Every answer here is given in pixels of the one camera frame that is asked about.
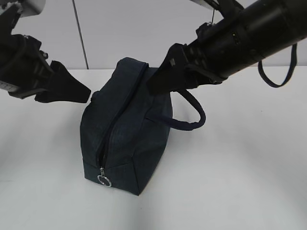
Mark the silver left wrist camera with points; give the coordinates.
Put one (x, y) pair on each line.
(25, 8)

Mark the dark blue fabric lunch bag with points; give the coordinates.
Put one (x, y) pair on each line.
(124, 130)

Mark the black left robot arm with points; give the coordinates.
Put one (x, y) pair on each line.
(7, 28)

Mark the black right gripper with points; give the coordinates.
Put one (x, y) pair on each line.
(209, 60)

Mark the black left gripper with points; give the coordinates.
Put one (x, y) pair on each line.
(24, 72)

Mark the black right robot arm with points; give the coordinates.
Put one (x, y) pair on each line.
(244, 37)

